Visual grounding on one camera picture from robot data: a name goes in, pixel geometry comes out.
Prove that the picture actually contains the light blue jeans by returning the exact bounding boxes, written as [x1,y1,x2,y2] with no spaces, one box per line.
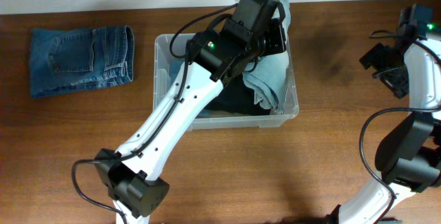
[240,0,292,115]

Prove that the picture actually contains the clear plastic storage bin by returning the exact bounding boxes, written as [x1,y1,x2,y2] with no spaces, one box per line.
[153,34,299,131]

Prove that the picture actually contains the black cloth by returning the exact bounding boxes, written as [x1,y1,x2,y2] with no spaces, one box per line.
[205,75,271,116]

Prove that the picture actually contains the teal blue cloth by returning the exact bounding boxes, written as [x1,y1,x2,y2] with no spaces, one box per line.
[168,60,184,87]

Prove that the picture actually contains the dark blue jeans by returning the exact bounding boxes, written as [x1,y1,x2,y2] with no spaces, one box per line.
[28,26,135,98]

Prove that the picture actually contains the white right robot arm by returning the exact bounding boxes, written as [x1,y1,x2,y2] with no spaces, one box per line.
[324,4,440,224]

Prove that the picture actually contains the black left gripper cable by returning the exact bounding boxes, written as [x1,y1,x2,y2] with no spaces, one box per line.
[71,3,238,224]

